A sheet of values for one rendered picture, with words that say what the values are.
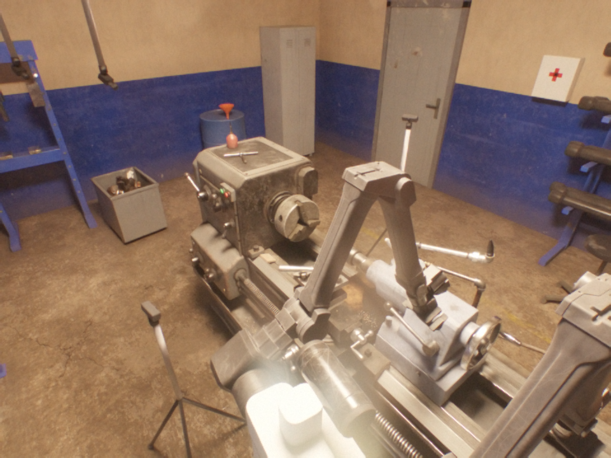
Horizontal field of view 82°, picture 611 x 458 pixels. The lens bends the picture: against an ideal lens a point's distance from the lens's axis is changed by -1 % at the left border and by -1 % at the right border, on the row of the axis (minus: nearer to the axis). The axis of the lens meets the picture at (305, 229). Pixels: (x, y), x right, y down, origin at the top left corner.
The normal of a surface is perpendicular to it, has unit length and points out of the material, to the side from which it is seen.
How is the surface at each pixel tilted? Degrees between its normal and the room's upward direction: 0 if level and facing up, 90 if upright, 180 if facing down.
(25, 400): 0
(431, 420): 36
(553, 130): 90
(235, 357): 30
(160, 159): 90
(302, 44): 90
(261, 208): 90
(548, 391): 67
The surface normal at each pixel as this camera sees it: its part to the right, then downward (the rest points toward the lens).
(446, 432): -0.47, -0.49
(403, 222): 0.45, 0.50
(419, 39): -0.79, 0.33
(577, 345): -0.80, -0.08
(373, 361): 0.00, -0.84
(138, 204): 0.69, 0.39
